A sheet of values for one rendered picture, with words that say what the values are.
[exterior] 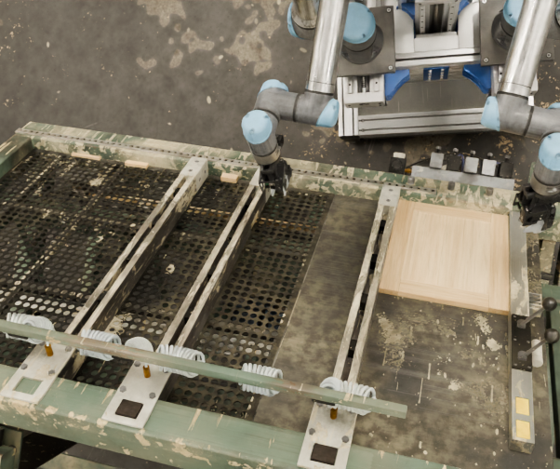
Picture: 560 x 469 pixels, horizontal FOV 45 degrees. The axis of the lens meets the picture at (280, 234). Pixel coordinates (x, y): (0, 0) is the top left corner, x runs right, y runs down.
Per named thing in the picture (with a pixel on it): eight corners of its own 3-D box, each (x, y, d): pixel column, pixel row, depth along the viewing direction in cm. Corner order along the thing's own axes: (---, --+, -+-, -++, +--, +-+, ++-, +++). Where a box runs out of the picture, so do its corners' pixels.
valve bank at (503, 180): (521, 161, 259) (531, 154, 235) (514, 197, 259) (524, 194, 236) (391, 143, 269) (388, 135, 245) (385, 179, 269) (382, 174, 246)
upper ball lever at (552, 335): (525, 356, 176) (563, 330, 167) (525, 368, 173) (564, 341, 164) (513, 349, 175) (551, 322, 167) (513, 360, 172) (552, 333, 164)
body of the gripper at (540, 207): (511, 205, 176) (519, 177, 166) (543, 198, 176) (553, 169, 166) (522, 229, 172) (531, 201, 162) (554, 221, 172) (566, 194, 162)
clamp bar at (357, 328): (404, 204, 237) (412, 144, 222) (340, 503, 145) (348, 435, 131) (375, 200, 239) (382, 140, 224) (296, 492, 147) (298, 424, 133)
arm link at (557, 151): (580, 131, 152) (577, 160, 148) (569, 162, 162) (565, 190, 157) (544, 126, 155) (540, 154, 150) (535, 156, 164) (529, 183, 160)
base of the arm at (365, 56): (337, 20, 226) (333, 11, 216) (382, 16, 223) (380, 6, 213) (339, 65, 226) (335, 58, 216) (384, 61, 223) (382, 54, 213)
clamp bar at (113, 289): (213, 175, 251) (209, 117, 237) (46, 431, 160) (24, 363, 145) (188, 171, 253) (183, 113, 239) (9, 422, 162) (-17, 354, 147)
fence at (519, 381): (522, 221, 229) (525, 212, 227) (530, 454, 156) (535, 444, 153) (507, 220, 230) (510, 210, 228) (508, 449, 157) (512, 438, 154)
